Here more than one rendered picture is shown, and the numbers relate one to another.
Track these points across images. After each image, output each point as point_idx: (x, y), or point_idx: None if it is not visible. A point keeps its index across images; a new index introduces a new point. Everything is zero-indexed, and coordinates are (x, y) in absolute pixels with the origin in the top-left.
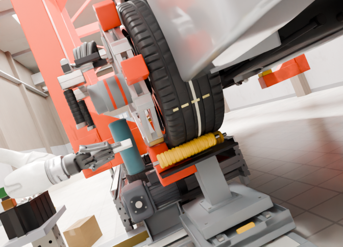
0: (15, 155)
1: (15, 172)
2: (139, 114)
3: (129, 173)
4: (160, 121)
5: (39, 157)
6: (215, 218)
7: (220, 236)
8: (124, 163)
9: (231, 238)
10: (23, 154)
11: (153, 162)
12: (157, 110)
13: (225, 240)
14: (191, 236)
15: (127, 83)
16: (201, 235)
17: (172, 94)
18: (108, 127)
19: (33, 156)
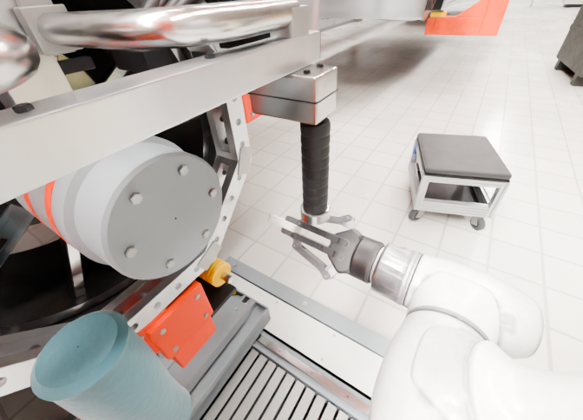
0: (561, 371)
1: (501, 279)
2: (241, 180)
3: (189, 415)
4: (36, 311)
5: (442, 325)
6: (224, 305)
7: (243, 301)
8: (174, 415)
9: (243, 292)
10: (520, 370)
11: (230, 275)
12: (72, 255)
13: (247, 295)
14: (219, 378)
15: (256, 117)
16: (221, 356)
17: None
18: (113, 370)
19: (464, 334)
